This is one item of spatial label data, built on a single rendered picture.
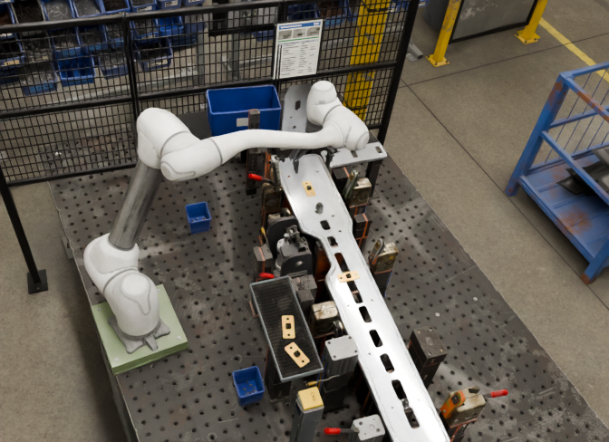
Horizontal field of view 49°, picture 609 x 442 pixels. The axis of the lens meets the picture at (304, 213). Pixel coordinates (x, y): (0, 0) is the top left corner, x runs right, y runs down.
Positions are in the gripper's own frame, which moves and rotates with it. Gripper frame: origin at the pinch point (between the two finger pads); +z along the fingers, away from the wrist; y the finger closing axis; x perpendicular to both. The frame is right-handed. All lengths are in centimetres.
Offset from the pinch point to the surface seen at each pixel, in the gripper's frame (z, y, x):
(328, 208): 13.1, 4.3, -12.7
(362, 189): 10.1, 20.4, -8.4
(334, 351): 2, -20, -81
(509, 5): 78, 240, 201
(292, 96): -15.0, -1.1, 26.5
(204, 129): 10, -35, 42
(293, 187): 13.1, -6.2, 1.9
